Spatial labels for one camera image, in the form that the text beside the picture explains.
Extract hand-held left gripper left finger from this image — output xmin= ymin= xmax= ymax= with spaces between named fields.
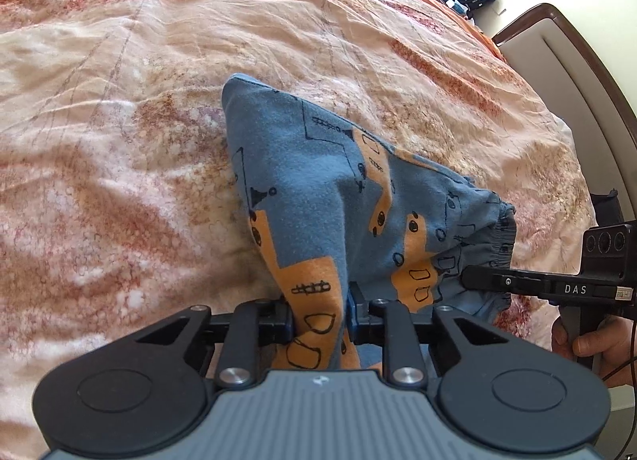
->
xmin=135 ymin=297 xmax=295 ymax=388

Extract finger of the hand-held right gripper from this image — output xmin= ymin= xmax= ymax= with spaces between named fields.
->
xmin=460 ymin=264 xmax=545 ymax=298

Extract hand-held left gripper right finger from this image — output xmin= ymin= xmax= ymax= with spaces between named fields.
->
xmin=346 ymin=282 xmax=499 ymax=388

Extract blue pants with car print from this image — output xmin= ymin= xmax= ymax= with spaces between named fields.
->
xmin=221 ymin=72 xmax=518 ymax=372

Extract person's right hand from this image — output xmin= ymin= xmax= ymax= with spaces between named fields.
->
xmin=551 ymin=312 xmax=637 ymax=382

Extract brown padded headboard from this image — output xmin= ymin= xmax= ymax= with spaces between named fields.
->
xmin=490 ymin=2 xmax=637 ymax=229

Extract peach floral blanket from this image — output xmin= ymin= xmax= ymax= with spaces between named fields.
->
xmin=0 ymin=0 xmax=598 ymax=391

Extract black cable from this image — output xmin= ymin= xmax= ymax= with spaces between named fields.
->
xmin=602 ymin=311 xmax=637 ymax=384

